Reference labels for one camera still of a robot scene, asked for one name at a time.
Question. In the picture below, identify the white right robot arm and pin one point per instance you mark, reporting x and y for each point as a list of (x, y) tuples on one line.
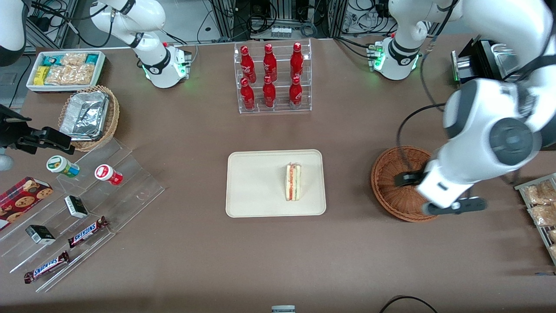
[(158, 65)]

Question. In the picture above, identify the black food warmer machine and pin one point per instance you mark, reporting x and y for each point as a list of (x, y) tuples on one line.
[(482, 61)]

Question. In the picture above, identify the clear acrylic stepped display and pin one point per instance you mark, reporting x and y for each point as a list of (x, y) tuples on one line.
[(130, 191)]

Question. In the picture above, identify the white plastic snack bin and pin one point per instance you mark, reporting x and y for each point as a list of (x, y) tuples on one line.
[(30, 84)]

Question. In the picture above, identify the grey box at table edge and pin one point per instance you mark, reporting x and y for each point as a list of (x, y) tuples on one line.
[(283, 309)]

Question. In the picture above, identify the steel tray in machine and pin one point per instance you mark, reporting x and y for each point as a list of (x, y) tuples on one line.
[(508, 65)]

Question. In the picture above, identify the round brown wicker basket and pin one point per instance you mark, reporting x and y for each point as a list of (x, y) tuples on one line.
[(388, 198)]

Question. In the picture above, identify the Snickers chocolate bar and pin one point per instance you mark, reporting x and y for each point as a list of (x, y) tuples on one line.
[(45, 267), (87, 231)]

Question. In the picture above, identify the small clear cracker bag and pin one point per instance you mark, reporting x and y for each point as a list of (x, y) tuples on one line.
[(73, 59)]

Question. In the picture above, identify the clear acrylic bottle rack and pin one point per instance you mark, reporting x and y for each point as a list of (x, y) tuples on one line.
[(280, 108)]

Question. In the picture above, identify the cream rectangular tray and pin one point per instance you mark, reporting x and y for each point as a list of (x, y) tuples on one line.
[(256, 184)]

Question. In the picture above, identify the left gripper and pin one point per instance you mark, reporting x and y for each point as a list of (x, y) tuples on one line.
[(407, 178)]

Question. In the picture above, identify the oval wicker basket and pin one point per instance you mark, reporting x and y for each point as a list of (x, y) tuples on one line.
[(114, 117)]

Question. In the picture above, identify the large clear cracker bag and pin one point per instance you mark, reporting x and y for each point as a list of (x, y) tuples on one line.
[(69, 74)]

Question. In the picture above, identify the red cola bottle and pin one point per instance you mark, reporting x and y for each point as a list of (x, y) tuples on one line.
[(248, 65), (269, 63), (269, 93), (296, 61), (247, 95), (296, 93)]

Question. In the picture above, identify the triangular sandwich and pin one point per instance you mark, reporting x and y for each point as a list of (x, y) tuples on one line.
[(293, 182)]

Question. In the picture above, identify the red cookie box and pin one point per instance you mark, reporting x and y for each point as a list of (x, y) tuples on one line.
[(21, 200)]

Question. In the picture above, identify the small black white carton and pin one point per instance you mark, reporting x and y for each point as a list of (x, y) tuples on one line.
[(40, 234), (76, 207)]

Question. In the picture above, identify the clear bagged pastry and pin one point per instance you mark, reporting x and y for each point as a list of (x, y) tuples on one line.
[(543, 215), (538, 193)]

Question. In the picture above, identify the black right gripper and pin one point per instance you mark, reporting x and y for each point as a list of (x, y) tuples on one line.
[(9, 129)]

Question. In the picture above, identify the white power strip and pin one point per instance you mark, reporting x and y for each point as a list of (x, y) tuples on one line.
[(281, 32)]

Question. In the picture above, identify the yellow snack packet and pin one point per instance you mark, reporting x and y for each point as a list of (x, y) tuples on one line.
[(41, 76)]

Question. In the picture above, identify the teal snack packet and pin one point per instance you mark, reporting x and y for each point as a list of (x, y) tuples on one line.
[(92, 58), (50, 60)]

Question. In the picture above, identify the red lidded cup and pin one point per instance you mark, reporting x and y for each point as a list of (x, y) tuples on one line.
[(106, 174)]

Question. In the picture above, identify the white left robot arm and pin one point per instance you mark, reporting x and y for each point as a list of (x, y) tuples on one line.
[(512, 139)]

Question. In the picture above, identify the aluminium foil tray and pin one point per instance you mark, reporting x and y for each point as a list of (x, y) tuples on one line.
[(84, 115)]

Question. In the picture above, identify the green lidded cup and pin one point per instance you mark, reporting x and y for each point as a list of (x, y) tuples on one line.
[(61, 165)]

